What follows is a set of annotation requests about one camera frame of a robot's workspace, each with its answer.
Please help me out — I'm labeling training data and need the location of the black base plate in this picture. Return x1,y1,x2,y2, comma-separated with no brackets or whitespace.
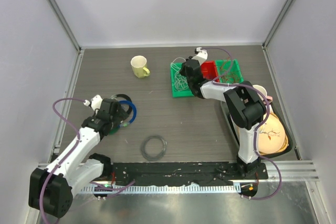
112,162,268,187

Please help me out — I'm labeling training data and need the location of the blue coiled cable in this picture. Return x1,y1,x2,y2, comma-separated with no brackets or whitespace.
115,99,138,128

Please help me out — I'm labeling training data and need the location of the right green plastic bin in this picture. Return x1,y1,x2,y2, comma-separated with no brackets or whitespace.
215,59,244,84

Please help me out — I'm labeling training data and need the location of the bird pattern plate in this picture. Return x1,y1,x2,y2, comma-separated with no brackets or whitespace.
258,113,285,156

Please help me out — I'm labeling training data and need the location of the left green plastic bin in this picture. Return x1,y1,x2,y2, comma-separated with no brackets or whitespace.
170,62,193,98

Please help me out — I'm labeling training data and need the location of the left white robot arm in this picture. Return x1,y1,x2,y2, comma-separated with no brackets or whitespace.
28,95,129,223

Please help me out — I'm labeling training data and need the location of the red plastic bin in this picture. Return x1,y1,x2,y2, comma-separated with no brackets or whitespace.
201,61,218,80

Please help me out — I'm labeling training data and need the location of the grey coiled cable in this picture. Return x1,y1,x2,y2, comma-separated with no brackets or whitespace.
140,134,168,161

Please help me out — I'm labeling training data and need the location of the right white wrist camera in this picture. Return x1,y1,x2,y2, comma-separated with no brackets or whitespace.
192,47,208,65

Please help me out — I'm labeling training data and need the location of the yellow ceramic mug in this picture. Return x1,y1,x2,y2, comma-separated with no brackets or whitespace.
130,56,150,79

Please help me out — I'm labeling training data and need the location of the dark grey tray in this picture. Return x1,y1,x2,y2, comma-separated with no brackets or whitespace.
220,102,294,158

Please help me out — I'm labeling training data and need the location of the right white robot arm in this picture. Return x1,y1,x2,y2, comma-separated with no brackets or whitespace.
180,59,268,179

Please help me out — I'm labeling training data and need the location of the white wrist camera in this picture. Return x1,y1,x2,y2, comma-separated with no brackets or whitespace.
83,94,103,111
192,47,208,65

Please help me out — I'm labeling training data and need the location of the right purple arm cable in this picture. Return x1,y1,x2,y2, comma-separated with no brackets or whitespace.
204,47,282,200

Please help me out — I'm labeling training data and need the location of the black coiled cable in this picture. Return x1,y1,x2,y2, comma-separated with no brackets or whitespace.
110,93,132,104

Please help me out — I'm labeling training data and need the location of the green plastic bin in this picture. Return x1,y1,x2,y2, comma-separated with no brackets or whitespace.
215,59,244,84
170,62,193,98

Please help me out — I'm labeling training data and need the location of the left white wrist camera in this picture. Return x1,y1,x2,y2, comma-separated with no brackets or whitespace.
83,94,103,111

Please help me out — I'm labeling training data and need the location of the white slotted cable duct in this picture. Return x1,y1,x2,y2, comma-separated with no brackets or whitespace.
80,183,241,194

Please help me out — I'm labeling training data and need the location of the red thin cable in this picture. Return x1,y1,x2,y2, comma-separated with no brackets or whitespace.
217,60,244,84

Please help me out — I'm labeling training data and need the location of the pink ceramic mug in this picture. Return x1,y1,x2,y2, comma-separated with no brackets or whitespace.
253,84,273,103

